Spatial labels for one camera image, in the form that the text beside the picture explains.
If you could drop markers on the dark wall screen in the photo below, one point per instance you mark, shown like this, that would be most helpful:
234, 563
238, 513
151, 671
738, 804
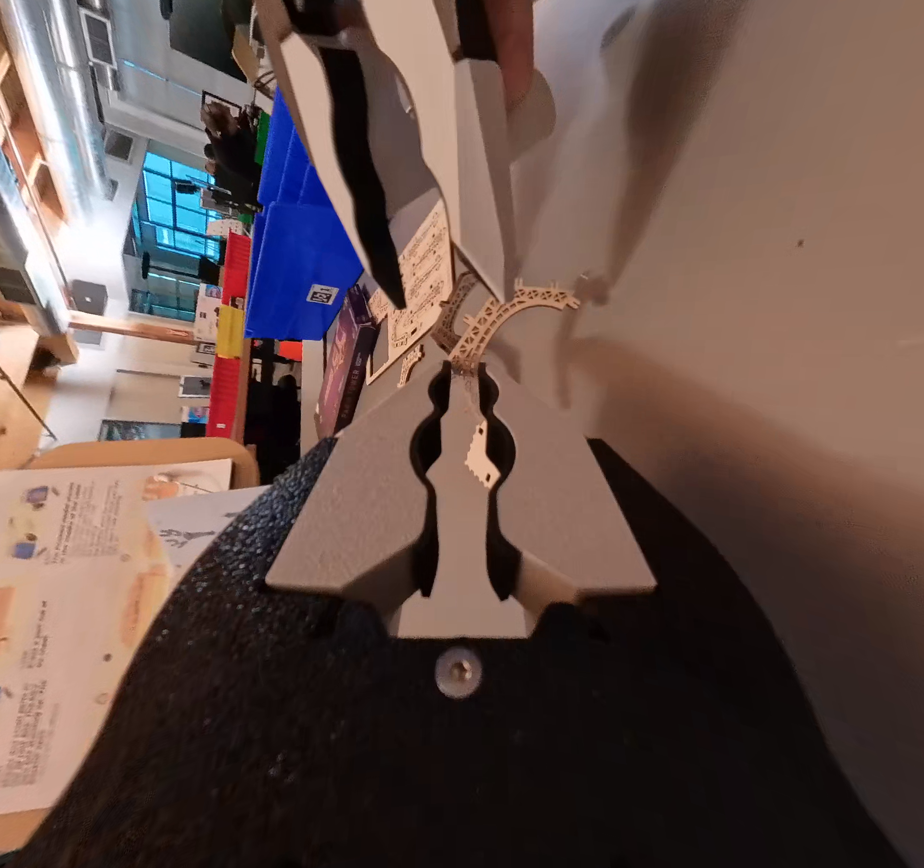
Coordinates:
209, 9

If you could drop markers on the square toothed wooden plate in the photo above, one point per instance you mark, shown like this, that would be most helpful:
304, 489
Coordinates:
482, 456

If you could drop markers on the person's right hand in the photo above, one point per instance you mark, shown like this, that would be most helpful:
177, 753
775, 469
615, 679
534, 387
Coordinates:
516, 16

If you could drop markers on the grey desk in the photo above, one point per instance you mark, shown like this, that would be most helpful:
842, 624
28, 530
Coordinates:
722, 232

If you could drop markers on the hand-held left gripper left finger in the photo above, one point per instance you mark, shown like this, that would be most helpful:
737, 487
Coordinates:
346, 521

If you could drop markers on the dark purple puzzle box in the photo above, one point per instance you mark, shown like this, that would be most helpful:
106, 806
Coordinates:
346, 362

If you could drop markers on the yellow storage bin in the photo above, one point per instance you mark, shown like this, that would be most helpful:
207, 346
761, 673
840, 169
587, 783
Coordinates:
229, 333

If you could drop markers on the silver ventilation duct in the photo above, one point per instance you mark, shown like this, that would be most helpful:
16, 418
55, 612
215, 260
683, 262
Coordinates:
50, 52

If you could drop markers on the red storage bin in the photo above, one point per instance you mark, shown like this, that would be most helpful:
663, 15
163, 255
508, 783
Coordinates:
231, 391

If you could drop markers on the green storage bin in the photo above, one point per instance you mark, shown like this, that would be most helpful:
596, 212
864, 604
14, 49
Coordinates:
263, 146

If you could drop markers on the plywood clipboard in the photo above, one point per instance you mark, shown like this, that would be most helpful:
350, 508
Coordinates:
144, 449

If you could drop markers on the colour instruction card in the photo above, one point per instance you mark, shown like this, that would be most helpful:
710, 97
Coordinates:
72, 630

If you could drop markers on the grey wall speaker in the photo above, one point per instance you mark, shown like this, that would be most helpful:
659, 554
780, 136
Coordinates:
88, 296

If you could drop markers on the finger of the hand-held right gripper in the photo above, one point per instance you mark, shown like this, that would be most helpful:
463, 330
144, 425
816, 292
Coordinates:
480, 160
319, 111

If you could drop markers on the blue storage bin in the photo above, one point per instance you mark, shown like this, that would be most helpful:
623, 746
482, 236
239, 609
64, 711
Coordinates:
285, 160
289, 268

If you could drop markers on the large wooden parts sheet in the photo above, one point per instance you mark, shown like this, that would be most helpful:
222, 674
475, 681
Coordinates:
422, 254

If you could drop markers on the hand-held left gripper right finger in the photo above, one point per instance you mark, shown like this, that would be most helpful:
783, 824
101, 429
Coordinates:
570, 521

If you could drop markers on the large window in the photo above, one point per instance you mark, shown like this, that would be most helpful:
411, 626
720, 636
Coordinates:
166, 196

